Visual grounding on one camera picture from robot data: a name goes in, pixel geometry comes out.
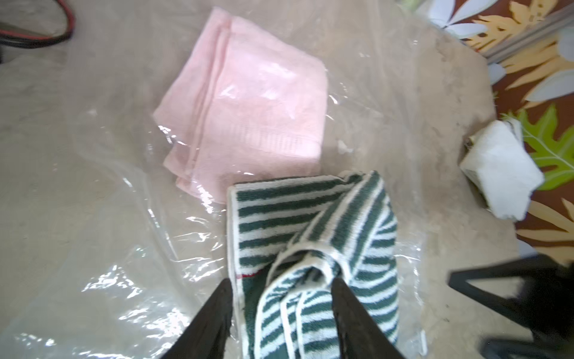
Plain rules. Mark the green white striped towel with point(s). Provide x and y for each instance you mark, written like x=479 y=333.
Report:
x=289 y=239

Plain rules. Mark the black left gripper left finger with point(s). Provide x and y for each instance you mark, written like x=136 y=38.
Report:
x=207 y=334

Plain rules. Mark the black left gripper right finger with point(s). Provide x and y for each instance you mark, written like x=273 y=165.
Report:
x=359 y=335

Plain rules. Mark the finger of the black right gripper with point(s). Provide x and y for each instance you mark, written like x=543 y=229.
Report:
x=534 y=292
x=507 y=348

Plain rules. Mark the black parallel charging board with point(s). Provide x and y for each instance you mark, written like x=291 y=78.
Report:
x=36 y=24

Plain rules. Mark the pink towel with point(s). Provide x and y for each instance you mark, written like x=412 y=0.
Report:
x=245 y=107

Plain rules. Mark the white folded towel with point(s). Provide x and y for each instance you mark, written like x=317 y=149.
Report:
x=497 y=163

